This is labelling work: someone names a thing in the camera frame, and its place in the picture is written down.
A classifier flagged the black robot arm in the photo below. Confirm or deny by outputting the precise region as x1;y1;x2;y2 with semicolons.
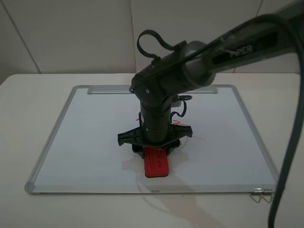
118;0;304;155

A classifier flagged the left metal hanging clip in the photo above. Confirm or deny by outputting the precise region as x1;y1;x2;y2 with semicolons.
250;188;263;203

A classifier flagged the white aluminium-framed whiteboard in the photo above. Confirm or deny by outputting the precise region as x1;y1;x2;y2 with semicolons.
25;85;279;194

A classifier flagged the red whiteboard eraser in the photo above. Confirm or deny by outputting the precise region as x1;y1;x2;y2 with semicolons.
144;147;169;178

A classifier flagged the grey aluminium pen tray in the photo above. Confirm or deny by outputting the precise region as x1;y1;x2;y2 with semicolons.
87;85;218;95

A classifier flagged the metal hanging clip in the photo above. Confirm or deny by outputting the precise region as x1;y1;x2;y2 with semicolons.
250;188;263;203
261;188;274;203

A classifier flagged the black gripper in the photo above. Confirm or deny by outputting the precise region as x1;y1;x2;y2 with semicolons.
118;101;192;159

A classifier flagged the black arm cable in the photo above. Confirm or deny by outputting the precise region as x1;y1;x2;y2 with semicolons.
137;14;304;228

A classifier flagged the right metal hanging clip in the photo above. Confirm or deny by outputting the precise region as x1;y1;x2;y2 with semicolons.
261;188;274;203

